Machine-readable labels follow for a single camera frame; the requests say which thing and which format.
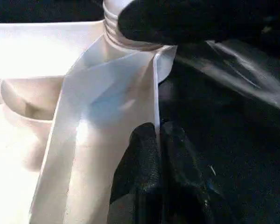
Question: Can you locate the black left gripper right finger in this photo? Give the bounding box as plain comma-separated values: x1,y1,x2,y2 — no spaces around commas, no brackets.
160,120,236,224

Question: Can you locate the black mat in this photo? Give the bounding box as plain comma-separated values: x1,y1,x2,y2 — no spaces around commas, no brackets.
0,0,280,224

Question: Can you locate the white plastic table leg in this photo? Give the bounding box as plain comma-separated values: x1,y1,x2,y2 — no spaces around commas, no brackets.
103,0,165,51

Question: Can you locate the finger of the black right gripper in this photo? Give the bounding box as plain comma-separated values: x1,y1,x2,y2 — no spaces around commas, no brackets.
118,0,280,46

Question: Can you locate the white plastic table top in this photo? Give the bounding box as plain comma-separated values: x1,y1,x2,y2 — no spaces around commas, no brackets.
0,20,179,224

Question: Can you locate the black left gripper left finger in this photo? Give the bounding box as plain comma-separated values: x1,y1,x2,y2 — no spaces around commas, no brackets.
108,122,163,224

